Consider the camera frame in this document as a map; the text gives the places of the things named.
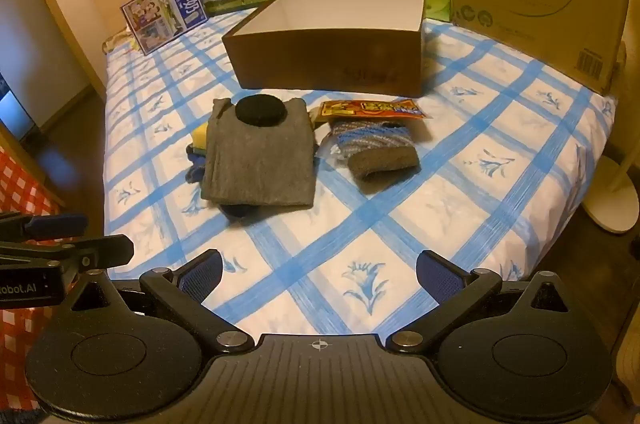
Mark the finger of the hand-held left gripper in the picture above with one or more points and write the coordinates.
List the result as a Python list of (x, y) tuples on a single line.
[(107, 251), (55, 226)]

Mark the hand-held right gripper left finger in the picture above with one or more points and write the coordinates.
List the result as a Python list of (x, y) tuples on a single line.
[(200, 276)]

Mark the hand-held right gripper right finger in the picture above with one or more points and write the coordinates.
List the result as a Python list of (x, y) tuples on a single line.
[(440, 276)]

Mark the grey cloth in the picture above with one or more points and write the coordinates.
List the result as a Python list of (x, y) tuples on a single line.
[(255, 164)]

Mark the yellow sponge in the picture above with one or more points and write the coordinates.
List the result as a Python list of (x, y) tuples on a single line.
[(200, 136)]

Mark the brown cardboard box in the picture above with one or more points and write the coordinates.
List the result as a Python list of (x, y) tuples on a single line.
[(325, 64)]

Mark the red checked cloth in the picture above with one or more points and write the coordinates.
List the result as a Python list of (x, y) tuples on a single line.
[(20, 184)]

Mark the dark monitor screen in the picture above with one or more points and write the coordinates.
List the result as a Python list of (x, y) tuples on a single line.
[(12, 114)]

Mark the blue grey knitted sock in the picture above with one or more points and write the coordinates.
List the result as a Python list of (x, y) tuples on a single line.
[(380, 154)]

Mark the clear bag of cotton swabs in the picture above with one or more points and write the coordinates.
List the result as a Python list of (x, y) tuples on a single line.
[(332, 149)]

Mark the black round pad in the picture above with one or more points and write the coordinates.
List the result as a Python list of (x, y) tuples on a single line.
[(260, 111)]

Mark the orange printed packet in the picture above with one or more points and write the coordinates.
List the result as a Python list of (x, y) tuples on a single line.
[(370, 109)]

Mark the white floor stand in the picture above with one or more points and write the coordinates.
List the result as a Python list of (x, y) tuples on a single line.
[(610, 204)]

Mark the beige patterned cloth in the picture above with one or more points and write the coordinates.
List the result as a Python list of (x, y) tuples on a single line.
[(117, 41)]

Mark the blue printed milk carton box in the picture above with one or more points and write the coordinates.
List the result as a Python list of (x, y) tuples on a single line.
[(160, 14)]

